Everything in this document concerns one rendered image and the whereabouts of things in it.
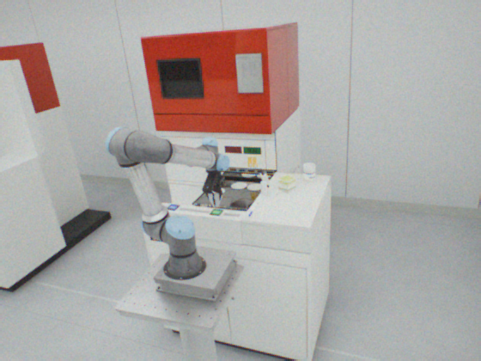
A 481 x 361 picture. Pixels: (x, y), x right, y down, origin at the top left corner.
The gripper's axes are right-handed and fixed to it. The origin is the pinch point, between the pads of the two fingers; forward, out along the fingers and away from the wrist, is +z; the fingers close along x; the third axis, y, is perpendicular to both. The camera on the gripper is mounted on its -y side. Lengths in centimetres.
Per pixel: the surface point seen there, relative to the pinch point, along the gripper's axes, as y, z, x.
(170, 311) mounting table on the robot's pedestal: -57, 18, -4
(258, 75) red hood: 53, -57, -9
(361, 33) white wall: 207, -66, -51
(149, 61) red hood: 53, -67, 61
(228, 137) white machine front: 58, -17, 15
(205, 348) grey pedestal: -41, 55, -7
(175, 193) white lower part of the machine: 58, 27, 61
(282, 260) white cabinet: -4.2, 24.6, -35.6
